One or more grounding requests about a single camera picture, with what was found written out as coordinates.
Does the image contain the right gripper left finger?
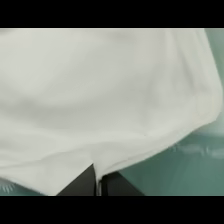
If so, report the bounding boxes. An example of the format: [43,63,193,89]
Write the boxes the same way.
[56,163,99,197]

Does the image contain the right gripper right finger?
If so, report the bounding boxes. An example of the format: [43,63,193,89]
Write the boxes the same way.
[100,170,147,197]

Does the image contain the white T-shirt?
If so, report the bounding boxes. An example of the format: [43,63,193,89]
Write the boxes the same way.
[0,28,224,197]

